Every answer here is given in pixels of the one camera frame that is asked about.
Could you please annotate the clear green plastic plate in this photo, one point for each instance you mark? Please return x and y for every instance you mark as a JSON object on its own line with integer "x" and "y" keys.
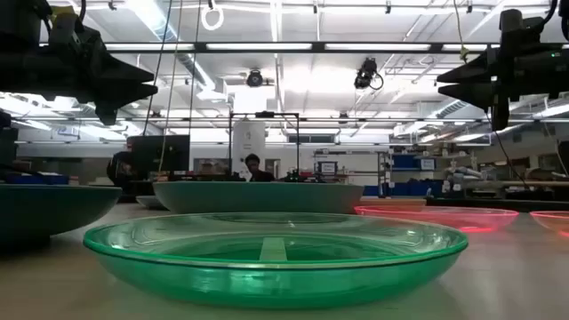
{"x": 275, "y": 284}

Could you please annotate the black hanging overhead camera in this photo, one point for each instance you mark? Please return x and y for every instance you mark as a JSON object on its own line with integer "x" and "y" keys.
{"x": 365, "y": 73}

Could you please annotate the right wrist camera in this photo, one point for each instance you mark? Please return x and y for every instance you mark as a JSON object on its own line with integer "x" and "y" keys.
{"x": 510, "y": 26}

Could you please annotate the black table edge rail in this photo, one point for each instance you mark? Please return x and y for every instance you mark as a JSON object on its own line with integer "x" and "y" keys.
{"x": 489, "y": 204}

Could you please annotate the black metal frame stand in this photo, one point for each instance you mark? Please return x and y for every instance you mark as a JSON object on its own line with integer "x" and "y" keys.
{"x": 264, "y": 114}

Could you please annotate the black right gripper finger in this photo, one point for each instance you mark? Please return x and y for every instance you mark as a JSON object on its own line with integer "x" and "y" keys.
{"x": 475, "y": 94}
{"x": 475, "y": 71}

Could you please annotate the dark teal bowl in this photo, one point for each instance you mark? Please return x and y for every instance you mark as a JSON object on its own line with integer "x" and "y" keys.
{"x": 44, "y": 209}

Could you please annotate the orange plastic plate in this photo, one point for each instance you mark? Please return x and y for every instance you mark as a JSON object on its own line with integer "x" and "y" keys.
{"x": 395, "y": 201}

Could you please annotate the black monitor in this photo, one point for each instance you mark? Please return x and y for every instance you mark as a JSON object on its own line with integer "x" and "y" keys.
{"x": 160, "y": 153}

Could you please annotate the blue storage bins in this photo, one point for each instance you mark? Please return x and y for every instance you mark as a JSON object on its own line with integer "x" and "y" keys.
{"x": 35, "y": 179}

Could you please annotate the round black ceiling fixture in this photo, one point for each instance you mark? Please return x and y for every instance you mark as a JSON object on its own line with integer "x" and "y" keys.
{"x": 254, "y": 79}

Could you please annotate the small framed screen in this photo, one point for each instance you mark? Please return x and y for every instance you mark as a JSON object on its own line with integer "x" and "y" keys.
{"x": 328, "y": 167}

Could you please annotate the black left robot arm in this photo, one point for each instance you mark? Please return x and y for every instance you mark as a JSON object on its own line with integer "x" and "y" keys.
{"x": 18, "y": 18}

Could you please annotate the shelf with blue bins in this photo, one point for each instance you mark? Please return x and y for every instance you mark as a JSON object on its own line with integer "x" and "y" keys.
{"x": 402, "y": 162}

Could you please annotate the black overhead light bar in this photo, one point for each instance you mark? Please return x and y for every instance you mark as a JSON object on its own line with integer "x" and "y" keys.
{"x": 200, "y": 46}

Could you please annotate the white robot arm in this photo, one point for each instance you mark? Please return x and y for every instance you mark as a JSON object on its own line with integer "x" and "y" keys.
{"x": 462, "y": 172}

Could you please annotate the clear pink plastic plate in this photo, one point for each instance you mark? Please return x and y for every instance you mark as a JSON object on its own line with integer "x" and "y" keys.
{"x": 444, "y": 220}
{"x": 555, "y": 222}

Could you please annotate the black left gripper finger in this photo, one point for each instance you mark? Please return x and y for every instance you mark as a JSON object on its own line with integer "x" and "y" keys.
{"x": 115, "y": 66}
{"x": 124, "y": 94}

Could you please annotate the person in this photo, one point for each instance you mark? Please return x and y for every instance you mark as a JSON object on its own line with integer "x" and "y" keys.
{"x": 117, "y": 171}
{"x": 255, "y": 171}

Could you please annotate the dark green bowl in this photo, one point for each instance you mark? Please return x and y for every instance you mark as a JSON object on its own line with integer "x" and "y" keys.
{"x": 258, "y": 197}

